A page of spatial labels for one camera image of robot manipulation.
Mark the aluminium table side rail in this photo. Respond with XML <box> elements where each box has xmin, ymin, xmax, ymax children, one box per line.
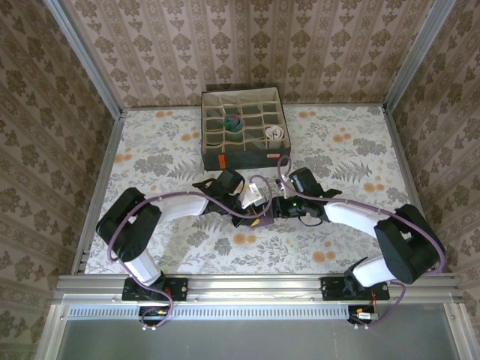
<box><xmin>382</xmin><ymin>104</ymin><xmax>444</xmax><ymax>273</ymax></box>
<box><xmin>70</xmin><ymin>111</ymin><xmax>127</xmax><ymax>277</ymax></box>

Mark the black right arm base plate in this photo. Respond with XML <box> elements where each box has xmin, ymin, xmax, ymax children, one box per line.
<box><xmin>320</xmin><ymin>276</ymin><xmax>391</xmax><ymax>302</ymax></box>

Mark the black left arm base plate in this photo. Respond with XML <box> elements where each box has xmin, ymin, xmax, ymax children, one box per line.
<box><xmin>122</xmin><ymin>276</ymin><xmax>189</xmax><ymax>302</ymax></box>

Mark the white sock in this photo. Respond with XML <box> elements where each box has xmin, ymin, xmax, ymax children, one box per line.
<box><xmin>264</xmin><ymin>126</ymin><xmax>285</xmax><ymax>143</ymax></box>

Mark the grey fabric sock organizer box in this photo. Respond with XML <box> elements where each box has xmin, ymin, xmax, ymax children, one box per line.
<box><xmin>201</xmin><ymin>86</ymin><xmax>293</xmax><ymax>171</ymax></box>

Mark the aluminium mounting rail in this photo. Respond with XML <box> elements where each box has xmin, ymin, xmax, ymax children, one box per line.
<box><xmin>55</xmin><ymin>274</ymin><xmax>461</xmax><ymax>305</ymax></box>

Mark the slotted grey cable duct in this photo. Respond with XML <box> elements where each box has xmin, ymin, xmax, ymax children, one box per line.
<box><xmin>68</xmin><ymin>304</ymin><xmax>350</xmax><ymax>320</ymax></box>

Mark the black connector board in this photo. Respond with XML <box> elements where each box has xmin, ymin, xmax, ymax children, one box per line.
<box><xmin>138</xmin><ymin>305</ymin><xmax>174</xmax><ymax>328</ymax></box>
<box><xmin>347</xmin><ymin>305</ymin><xmax>380</xmax><ymax>326</ymax></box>

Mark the grey-blue sock with orange stripes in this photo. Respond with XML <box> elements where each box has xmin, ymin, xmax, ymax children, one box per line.
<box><xmin>223</xmin><ymin>113</ymin><xmax>245</xmax><ymax>133</ymax></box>

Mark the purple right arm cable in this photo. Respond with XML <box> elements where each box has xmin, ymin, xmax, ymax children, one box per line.
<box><xmin>276</xmin><ymin>155</ymin><xmax>447</xmax><ymax>331</ymax></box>

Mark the grey metal panel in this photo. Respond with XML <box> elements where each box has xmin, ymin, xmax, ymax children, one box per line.
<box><xmin>55</xmin><ymin>318</ymin><xmax>462</xmax><ymax>360</ymax></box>

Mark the short aluminium frame post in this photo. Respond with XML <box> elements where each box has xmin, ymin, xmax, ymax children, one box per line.
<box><xmin>34</xmin><ymin>303</ymin><xmax>69</xmax><ymax>360</ymax></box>
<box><xmin>443</xmin><ymin>302</ymin><xmax>480</xmax><ymax>360</ymax></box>

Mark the floral tablecloth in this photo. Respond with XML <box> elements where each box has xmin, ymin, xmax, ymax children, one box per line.
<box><xmin>85</xmin><ymin>106</ymin><xmax>433</xmax><ymax>277</ymax></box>

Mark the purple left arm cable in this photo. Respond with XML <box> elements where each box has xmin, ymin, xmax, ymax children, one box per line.
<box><xmin>107</xmin><ymin>174</ymin><xmax>273</xmax><ymax>332</ymax></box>

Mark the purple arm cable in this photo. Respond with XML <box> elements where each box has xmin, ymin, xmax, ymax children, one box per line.
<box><xmin>107</xmin><ymin>174</ymin><xmax>273</xmax><ymax>332</ymax></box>
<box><xmin>276</xmin><ymin>155</ymin><xmax>447</xmax><ymax>331</ymax></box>

